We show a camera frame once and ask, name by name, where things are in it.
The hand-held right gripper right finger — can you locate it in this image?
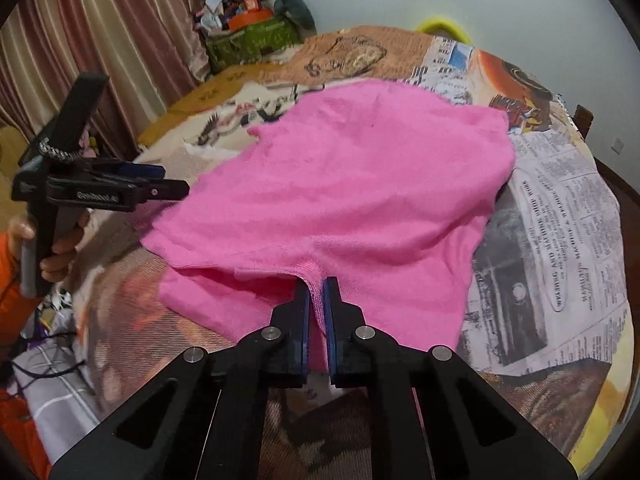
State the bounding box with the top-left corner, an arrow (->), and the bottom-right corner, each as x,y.
322,276 -> 579,480

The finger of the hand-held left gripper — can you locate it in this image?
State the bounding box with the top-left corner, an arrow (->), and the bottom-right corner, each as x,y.
81,160 -> 166,182
131,181 -> 191,209

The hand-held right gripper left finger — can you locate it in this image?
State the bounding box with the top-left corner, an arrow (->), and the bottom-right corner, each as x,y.
48,279 -> 311,480

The pink t-shirt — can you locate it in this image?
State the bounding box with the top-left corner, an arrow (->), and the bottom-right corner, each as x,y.
140,80 -> 517,372

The person's left hand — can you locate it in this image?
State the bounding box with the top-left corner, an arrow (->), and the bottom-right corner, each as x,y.
10,211 -> 92,286

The mustard paw print cloth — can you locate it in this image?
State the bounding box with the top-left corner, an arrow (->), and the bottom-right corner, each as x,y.
167,66 -> 272,114

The striped pink beige curtain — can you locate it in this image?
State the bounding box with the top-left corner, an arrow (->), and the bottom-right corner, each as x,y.
0,0 -> 214,162

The green patterned storage box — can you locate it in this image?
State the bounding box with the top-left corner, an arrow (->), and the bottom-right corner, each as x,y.
206,19 -> 301,66

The orange round box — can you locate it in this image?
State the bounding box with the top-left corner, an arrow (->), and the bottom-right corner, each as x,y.
227,9 -> 274,31

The heap of mixed household clutter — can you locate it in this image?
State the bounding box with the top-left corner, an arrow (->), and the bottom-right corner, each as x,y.
192,0 -> 275,36

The grey checked bedsheet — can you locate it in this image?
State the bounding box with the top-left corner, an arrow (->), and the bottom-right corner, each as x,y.
10,344 -> 102,462

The grey garment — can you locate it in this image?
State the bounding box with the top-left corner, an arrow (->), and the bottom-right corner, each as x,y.
266,0 -> 317,29

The person's orange garment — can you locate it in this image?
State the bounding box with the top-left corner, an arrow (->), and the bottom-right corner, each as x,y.
0,396 -> 50,480

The yellow curved chair back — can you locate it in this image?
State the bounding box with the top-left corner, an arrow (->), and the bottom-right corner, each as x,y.
416,16 -> 474,44

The thin black cable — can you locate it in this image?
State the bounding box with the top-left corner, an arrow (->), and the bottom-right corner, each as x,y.
0,329 -> 87,397

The wooden post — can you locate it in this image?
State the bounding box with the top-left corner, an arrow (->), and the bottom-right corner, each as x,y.
575,104 -> 594,137

